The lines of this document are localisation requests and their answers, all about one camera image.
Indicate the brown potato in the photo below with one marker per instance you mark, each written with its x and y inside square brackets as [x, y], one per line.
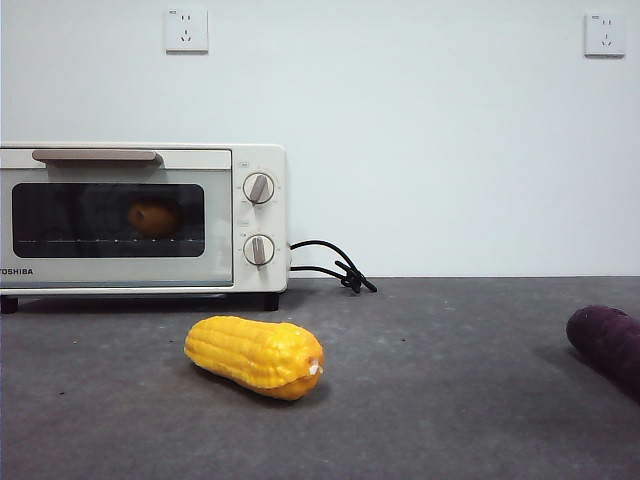
[155, 218]

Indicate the white toaster oven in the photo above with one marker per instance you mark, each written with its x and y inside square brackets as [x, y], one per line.
[260, 160]

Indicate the glass oven door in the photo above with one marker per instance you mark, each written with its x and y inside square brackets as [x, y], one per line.
[215, 225]

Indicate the purple sweet potato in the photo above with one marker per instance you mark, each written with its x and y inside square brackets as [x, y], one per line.
[607, 345]

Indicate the yellow corn cob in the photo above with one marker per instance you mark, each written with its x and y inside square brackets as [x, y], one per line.
[250, 352]

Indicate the round oven knob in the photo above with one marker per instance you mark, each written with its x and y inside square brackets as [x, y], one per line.
[260, 250]
[260, 189]

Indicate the white wall socket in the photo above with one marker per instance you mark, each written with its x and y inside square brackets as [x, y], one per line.
[187, 31]
[604, 36]

